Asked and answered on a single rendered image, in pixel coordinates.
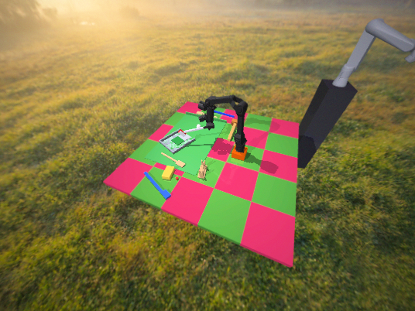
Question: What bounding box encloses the yellow block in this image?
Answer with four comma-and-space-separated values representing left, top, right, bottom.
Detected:
162, 166, 175, 179

